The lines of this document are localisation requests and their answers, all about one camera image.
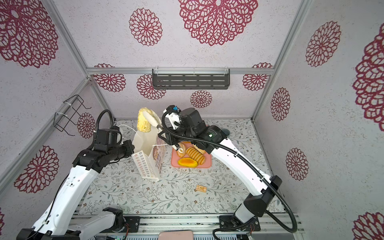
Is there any black wire wall rack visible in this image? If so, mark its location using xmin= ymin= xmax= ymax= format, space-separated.
xmin=53 ymin=95 xmax=91 ymax=137

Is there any dark grey wall shelf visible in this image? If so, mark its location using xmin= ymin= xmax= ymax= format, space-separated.
xmin=152 ymin=69 xmax=231 ymax=90

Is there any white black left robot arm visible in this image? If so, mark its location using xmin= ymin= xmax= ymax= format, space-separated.
xmin=16 ymin=140 xmax=135 ymax=240

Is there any teal grey cup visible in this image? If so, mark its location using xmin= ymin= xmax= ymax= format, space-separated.
xmin=222 ymin=129 xmax=231 ymax=136

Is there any pink rectangular tray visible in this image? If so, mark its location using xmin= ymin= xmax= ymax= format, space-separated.
xmin=171 ymin=142 xmax=212 ymax=169

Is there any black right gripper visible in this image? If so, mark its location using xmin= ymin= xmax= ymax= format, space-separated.
xmin=159 ymin=126 xmax=197 ymax=146

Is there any ridged long golden bread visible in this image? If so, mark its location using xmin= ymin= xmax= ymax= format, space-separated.
xmin=186 ymin=147 xmax=206 ymax=165

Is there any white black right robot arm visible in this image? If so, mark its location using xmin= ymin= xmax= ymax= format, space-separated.
xmin=156 ymin=124 xmax=298 ymax=233

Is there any small tan cracker block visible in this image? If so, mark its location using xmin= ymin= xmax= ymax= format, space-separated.
xmin=195 ymin=185 xmax=207 ymax=193

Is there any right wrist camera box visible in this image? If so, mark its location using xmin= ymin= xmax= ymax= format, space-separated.
xmin=164 ymin=105 xmax=208 ymax=137

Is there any white printed paper bag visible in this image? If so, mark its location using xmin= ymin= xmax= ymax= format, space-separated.
xmin=119 ymin=124 xmax=167 ymax=182

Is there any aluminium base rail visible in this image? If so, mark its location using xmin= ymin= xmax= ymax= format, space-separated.
xmin=53 ymin=212 xmax=305 ymax=236

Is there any yellow orange oval bread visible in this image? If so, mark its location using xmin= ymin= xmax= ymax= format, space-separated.
xmin=178 ymin=158 xmax=199 ymax=168

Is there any yellow corn-shaped bread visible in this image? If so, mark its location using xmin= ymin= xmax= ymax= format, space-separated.
xmin=137 ymin=108 xmax=152 ymax=133

